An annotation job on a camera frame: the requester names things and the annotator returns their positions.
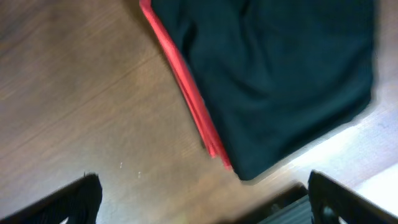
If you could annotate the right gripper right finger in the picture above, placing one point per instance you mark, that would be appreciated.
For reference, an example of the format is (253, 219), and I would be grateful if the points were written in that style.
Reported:
(331, 202)

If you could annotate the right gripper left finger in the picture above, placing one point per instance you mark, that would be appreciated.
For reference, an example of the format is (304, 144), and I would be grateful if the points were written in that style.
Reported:
(76, 203)

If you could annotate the black garment with red trim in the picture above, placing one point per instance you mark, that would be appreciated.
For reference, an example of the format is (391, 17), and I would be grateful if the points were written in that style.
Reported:
(263, 78)

